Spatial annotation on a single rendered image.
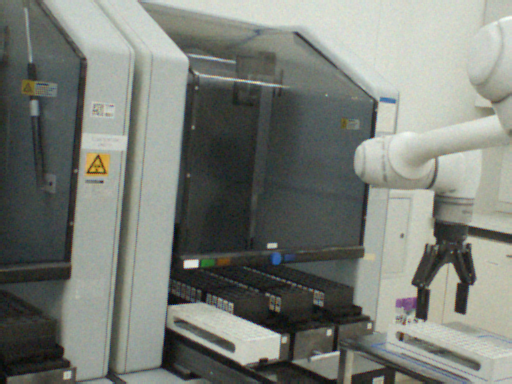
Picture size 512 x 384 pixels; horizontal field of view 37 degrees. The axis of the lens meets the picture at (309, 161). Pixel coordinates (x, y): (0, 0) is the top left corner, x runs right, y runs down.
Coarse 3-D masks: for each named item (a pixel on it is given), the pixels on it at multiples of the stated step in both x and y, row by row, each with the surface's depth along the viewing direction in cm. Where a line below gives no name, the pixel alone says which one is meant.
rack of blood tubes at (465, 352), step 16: (416, 336) 170; (432, 336) 168; (448, 336) 169; (464, 336) 170; (400, 352) 174; (416, 352) 170; (432, 352) 172; (448, 352) 175; (464, 352) 160; (480, 352) 159; (496, 352) 160; (448, 368) 163; (464, 368) 160; (480, 368) 157; (496, 368) 156
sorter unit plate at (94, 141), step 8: (88, 136) 154; (96, 136) 155; (104, 136) 156; (112, 136) 158; (120, 136) 159; (88, 144) 154; (96, 144) 155; (104, 144) 157; (112, 144) 158; (120, 144) 159
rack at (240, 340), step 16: (192, 304) 181; (176, 320) 179; (192, 320) 169; (208, 320) 169; (224, 320) 170; (240, 320) 172; (192, 336) 169; (208, 336) 173; (224, 336) 161; (240, 336) 160; (256, 336) 161; (272, 336) 161; (224, 352) 161; (240, 352) 157; (256, 352) 158; (272, 352) 161
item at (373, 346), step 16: (368, 336) 185; (384, 336) 186; (480, 336) 195; (496, 336) 197; (352, 352) 177; (368, 352) 173; (384, 352) 173; (400, 368) 166; (416, 368) 164; (432, 368) 165
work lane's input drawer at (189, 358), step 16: (176, 336) 173; (176, 352) 171; (192, 352) 166; (208, 352) 164; (192, 368) 166; (208, 368) 162; (224, 368) 158; (240, 368) 155; (256, 368) 156; (272, 368) 159; (288, 368) 161; (304, 368) 157
